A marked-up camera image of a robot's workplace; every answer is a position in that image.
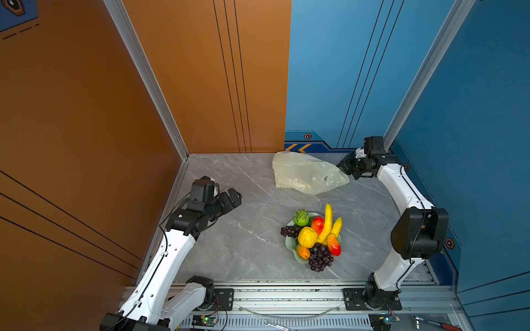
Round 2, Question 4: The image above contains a translucent plastic bag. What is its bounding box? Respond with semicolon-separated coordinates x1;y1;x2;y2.
272;151;350;195

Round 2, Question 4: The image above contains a green custard apple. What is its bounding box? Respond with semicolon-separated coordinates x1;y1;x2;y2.
293;209;310;228

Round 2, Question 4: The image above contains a yellow ribbed fruit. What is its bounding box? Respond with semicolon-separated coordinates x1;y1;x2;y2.
297;226;319;248

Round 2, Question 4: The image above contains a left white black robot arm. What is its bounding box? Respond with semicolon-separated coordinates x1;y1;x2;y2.
99;176;242;330

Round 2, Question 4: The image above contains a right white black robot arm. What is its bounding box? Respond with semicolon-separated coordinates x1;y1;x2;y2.
338;137;449;310

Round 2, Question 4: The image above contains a yellow banana bunch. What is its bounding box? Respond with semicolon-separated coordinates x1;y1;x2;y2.
316;204;343;244

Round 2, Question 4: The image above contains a red apple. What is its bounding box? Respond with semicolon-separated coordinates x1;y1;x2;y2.
311;216;325;235

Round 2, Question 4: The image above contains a red yellow mango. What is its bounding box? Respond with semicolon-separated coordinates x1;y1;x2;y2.
327;234;342;257

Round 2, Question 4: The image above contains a small purple grape bunch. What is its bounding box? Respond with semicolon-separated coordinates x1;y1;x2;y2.
280;225;302;238

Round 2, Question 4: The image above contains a light green fruit plate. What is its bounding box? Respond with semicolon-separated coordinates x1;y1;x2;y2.
285;212;320;264

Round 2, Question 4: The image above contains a large purple grape bunch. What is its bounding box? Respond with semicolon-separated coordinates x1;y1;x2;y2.
309;244;333;273

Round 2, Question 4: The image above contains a small orange mango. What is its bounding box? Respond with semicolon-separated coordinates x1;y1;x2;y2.
296;245;311;260

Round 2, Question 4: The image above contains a left green circuit board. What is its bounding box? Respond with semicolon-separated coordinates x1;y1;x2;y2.
191;315;219;329

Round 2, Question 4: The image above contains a green circuit board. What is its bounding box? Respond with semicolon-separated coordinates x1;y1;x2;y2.
191;315;219;329
379;315;396;325

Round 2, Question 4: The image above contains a silver wrench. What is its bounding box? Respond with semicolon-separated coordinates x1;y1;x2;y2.
264;319;296;331

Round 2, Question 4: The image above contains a right green circuit board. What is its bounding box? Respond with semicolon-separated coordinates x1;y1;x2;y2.
379;315;396;325

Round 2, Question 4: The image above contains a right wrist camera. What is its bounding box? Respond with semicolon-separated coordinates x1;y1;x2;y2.
355;148;367;159

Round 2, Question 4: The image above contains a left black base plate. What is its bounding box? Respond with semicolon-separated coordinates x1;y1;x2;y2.
194;288;235;312

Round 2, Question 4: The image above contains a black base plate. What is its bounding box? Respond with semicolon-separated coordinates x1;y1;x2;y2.
194;288;235;312
342;288;402;311

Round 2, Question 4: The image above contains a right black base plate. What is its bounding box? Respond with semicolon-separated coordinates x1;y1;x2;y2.
342;288;402;311

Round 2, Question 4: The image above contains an aluminium front rail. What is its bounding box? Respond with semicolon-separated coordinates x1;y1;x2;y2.
119;279;467;331

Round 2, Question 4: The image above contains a red handled tool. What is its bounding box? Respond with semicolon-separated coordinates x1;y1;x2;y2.
412;315;462;331

